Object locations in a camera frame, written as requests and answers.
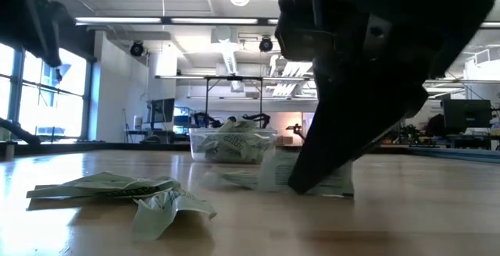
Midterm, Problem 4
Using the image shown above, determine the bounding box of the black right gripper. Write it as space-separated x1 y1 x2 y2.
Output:
287 0 464 195

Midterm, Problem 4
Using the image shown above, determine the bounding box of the background desk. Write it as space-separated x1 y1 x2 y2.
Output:
123 127 177 144

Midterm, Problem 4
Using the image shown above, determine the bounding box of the green white sweetener packet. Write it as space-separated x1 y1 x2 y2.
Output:
222 133 255 152
131 189 218 242
26 171 180 194
218 150 355 199
89 184 180 201
218 119 259 133

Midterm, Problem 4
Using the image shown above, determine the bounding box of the black round ceiling device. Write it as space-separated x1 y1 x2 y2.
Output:
129 40 145 58
258 36 274 53

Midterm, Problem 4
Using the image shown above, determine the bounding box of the black aluminium table frame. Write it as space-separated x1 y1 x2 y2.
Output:
0 117 500 165

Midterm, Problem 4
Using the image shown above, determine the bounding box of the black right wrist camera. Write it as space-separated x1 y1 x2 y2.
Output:
274 0 338 62

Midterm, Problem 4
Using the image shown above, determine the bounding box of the white ceiling slat panel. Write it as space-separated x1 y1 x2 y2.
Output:
269 55 316 98

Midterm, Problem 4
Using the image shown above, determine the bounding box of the person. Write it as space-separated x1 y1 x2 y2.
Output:
425 113 447 137

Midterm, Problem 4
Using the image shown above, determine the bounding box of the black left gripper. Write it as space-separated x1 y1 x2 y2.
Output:
0 0 68 68

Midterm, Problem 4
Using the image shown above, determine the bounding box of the large bright window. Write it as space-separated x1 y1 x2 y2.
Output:
0 43 95 143

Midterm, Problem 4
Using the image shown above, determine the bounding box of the black computer monitor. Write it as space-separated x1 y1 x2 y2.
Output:
441 98 493 130
149 97 177 125

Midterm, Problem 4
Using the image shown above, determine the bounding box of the black background gantry frame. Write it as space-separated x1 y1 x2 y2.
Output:
204 75 264 129

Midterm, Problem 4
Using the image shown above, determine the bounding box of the white ceiling duct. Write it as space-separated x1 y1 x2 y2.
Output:
210 25 241 93

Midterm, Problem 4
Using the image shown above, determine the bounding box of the clear plastic container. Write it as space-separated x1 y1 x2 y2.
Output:
188 126 279 165

